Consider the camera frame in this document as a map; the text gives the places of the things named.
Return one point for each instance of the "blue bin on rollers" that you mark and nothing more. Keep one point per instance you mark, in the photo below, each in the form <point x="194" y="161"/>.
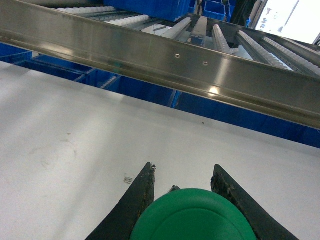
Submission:
<point x="170" y="10"/>

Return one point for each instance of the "blue bin under shelf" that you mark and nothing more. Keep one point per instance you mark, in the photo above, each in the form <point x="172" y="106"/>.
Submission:
<point x="142" y="90"/>
<point x="246" y="119"/>
<point x="59" y="68"/>

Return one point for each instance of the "stainless steel roller shelf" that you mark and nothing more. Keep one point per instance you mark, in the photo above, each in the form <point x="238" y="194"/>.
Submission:
<point x="211" y="74"/>

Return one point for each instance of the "person in green shirt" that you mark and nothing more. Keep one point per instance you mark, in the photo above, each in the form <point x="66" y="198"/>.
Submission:
<point x="242" y="11"/>

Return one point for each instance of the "blue bin under shelf right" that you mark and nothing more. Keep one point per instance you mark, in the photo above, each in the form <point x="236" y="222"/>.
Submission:
<point x="246" y="119"/>

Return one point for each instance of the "blue bin far left edge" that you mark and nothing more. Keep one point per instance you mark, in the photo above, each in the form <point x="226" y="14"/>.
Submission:
<point x="10" y="54"/>

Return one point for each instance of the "green mushroom push button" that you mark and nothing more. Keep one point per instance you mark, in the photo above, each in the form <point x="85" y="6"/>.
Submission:
<point x="192" y="214"/>

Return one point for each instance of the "blue bin under shelf centre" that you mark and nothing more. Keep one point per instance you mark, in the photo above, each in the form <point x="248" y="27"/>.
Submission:
<point x="142" y="90"/>

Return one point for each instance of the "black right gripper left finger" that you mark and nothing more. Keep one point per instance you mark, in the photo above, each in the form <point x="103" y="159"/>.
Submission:
<point x="120" y="222"/>

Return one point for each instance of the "blue bin under shelf left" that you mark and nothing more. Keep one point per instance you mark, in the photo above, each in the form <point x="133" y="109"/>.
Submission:
<point x="59" y="68"/>

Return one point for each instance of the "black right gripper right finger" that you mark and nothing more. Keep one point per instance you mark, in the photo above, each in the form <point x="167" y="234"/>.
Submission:
<point x="264" y="226"/>

